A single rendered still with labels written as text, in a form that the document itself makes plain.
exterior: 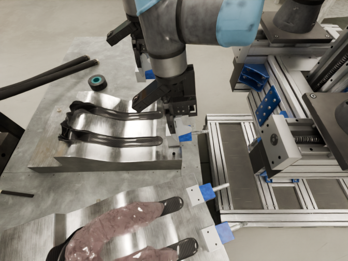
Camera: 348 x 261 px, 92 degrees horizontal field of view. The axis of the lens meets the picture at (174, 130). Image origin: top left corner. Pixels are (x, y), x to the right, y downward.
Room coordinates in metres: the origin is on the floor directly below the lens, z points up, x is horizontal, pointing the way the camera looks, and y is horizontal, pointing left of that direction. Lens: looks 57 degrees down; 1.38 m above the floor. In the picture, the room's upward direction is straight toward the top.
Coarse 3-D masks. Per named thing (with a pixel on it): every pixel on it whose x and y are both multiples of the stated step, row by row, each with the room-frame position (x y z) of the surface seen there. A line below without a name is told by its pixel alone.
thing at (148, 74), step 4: (136, 68) 0.55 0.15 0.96; (136, 72) 0.53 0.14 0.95; (144, 72) 0.54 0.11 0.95; (148, 72) 0.55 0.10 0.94; (152, 72) 0.55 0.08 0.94; (136, 76) 0.53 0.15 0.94; (140, 76) 0.53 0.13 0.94; (144, 76) 0.54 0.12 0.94; (148, 76) 0.54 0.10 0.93; (152, 76) 0.54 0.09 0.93; (140, 80) 0.53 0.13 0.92; (144, 80) 0.54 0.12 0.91
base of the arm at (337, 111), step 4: (344, 100) 0.29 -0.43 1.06; (340, 104) 0.29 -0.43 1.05; (344, 104) 0.28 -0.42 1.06; (336, 108) 0.28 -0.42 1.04; (340, 108) 0.27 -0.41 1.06; (344, 108) 0.26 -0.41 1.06; (336, 112) 0.27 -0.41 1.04; (340, 112) 0.26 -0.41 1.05; (344, 112) 0.25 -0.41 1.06; (336, 116) 0.26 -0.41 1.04; (340, 116) 0.25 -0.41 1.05; (344, 116) 0.24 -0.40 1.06; (340, 120) 0.24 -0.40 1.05; (344, 120) 0.23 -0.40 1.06; (340, 124) 0.23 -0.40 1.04; (344, 124) 0.23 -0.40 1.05; (344, 128) 0.22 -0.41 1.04
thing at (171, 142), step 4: (168, 132) 0.27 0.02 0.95; (192, 132) 0.27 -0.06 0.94; (196, 132) 0.27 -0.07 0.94; (200, 132) 0.27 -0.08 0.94; (204, 132) 0.27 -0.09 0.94; (208, 132) 0.27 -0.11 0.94; (168, 136) 0.25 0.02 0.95; (180, 136) 0.26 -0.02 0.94; (184, 136) 0.26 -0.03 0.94; (188, 136) 0.26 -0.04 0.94; (168, 140) 0.25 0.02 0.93; (172, 140) 0.25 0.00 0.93; (180, 140) 0.25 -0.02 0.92; (184, 140) 0.25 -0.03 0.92; (188, 140) 0.25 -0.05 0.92; (168, 144) 0.25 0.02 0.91; (172, 144) 0.25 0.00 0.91; (176, 144) 0.25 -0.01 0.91
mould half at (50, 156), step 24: (96, 96) 0.43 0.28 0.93; (48, 120) 0.38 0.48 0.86; (72, 120) 0.32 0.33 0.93; (96, 120) 0.33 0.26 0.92; (144, 120) 0.36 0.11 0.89; (48, 144) 0.27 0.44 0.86; (72, 144) 0.23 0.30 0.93; (96, 144) 0.25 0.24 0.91; (48, 168) 0.19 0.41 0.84; (72, 168) 0.19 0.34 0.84; (96, 168) 0.20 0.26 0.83; (120, 168) 0.20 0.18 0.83; (144, 168) 0.20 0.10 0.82; (168, 168) 0.20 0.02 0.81
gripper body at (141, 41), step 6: (132, 18) 0.53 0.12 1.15; (138, 18) 0.53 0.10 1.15; (138, 24) 0.55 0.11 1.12; (138, 30) 0.54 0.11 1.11; (132, 36) 0.54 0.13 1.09; (138, 36) 0.54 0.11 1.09; (132, 42) 0.53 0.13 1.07; (138, 42) 0.53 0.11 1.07; (144, 42) 0.53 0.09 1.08; (138, 48) 0.52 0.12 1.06; (144, 48) 0.54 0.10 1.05
